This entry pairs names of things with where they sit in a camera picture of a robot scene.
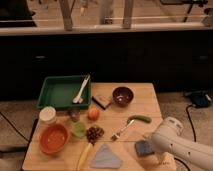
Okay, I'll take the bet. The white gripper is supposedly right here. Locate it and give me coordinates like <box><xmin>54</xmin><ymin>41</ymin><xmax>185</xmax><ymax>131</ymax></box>
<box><xmin>155</xmin><ymin>152</ymin><xmax>171</xmax><ymax>164</ymax></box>

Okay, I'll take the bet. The blue sponge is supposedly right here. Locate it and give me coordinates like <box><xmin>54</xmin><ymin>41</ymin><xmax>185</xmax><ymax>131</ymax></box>
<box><xmin>135</xmin><ymin>140</ymin><xmax>153</xmax><ymax>157</ymax></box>

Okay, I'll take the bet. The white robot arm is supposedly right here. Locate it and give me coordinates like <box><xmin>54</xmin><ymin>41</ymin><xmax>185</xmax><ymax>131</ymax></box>
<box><xmin>148</xmin><ymin>117</ymin><xmax>213</xmax><ymax>171</ymax></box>

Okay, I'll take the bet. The purple bowl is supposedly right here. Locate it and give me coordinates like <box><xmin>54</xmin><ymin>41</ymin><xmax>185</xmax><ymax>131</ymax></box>
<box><xmin>112</xmin><ymin>87</ymin><xmax>134</xmax><ymax>107</ymax></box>

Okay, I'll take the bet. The orange bowl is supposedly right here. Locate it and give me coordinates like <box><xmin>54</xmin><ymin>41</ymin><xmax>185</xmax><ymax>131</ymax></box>
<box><xmin>39</xmin><ymin>124</ymin><xmax>70</xmax><ymax>155</ymax></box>

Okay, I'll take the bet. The green cucumber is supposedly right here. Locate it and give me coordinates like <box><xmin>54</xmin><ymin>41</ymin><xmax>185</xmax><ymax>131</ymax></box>
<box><xmin>127</xmin><ymin>115</ymin><xmax>152</xmax><ymax>123</ymax></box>

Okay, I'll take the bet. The grey triangular cloth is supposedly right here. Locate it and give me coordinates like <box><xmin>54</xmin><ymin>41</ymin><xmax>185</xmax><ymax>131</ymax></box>
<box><xmin>90</xmin><ymin>144</ymin><xmax>123</xmax><ymax>169</ymax></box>

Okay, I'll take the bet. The dark blue floor device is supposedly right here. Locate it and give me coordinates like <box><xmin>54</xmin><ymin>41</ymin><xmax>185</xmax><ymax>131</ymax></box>
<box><xmin>186</xmin><ymin>91</ymin><xmax>212</xmax><ymax>108</ymax></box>

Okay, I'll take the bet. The bunch of dark grapes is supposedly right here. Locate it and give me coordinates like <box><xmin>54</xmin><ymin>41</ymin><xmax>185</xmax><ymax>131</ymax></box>
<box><xmin>86</xmin><ymin>126</ymin><xmax>104</xmax><ymax>145</ymax></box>

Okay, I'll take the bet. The yellow banana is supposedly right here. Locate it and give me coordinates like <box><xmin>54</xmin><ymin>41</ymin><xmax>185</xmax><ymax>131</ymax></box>
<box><xmin>76</xmin><ymin>143</ymin><xmax>93</xmax><ymax>171</ymax></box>

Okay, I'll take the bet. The orange fruit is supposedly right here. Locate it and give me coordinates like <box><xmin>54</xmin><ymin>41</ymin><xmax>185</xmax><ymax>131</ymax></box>
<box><xmin>87</xmin><ymin>108</ymin><xmax>100</xmax><ymax>121</ymax></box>

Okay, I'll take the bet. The brown wooden block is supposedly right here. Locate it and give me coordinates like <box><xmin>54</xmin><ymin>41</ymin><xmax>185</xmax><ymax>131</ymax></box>
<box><xmin>92</xmin><ymin>94</ymin><xmax>111</xmax><ymax>110</ymax></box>

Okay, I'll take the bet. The small green cup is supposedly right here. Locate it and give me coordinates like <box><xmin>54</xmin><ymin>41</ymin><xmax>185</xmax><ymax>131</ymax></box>
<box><xmin>72</xmin><ymin>121</ymin><xmax>86</xmax><ymax>138</ymax></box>

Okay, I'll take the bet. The white plastic spoon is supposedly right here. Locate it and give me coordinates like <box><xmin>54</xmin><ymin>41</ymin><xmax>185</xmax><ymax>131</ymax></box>
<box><xmin>72</xmin><ymin>74</ymin><xmax>90</xmax><ymax>104</ymax></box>

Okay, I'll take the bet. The white lidded jar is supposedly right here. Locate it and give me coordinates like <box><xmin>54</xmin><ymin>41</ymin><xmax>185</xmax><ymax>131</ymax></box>
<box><xmin>39</xmin><ymin>106</ymin><xmax>56</xmax><ymax>124</ymax></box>

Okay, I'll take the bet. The green plastic tray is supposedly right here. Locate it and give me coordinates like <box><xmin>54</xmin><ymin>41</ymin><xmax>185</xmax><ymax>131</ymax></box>
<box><xmin>37</xmin><ymin>75</ymin><xmax>91</xmax><ymax>110</ymax></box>

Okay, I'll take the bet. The black cable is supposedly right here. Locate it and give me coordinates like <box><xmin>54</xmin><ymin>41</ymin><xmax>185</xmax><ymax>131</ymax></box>
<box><xmin>174</xmin><ymin>103</ymin><xmax>201</xmax><ymax>171</ymax></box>

